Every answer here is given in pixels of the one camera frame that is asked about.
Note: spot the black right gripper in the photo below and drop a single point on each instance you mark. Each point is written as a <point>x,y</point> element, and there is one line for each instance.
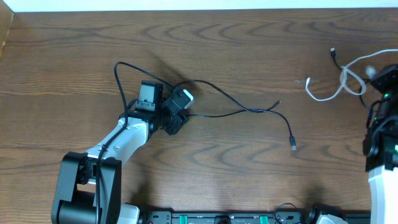
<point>382,79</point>

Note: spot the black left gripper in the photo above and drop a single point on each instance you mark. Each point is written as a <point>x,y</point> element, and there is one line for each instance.
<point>178,122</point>

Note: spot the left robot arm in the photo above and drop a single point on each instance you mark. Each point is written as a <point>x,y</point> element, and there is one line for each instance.
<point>89,183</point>

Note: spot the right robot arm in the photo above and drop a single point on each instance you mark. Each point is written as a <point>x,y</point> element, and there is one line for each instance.
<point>380,148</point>

